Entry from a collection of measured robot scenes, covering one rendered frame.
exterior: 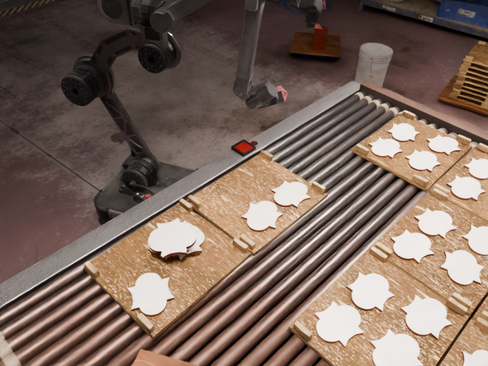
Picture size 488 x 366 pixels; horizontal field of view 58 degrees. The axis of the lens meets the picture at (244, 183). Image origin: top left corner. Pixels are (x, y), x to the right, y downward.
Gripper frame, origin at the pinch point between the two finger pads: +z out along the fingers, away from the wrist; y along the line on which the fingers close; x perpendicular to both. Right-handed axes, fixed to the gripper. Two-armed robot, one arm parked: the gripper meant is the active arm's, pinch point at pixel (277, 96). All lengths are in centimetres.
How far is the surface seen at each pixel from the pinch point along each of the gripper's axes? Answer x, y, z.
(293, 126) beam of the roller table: -15.1, -3.5, 13.0
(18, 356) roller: -51, -24, -120
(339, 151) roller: -30.1, 17.2, 10.2
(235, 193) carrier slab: -32, -4, -39
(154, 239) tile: -35, -9, -78
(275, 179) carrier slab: -31.8, 4.6, -23.9
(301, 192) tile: -38.0, 15.3, -25.3
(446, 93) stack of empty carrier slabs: -32, 6, 271
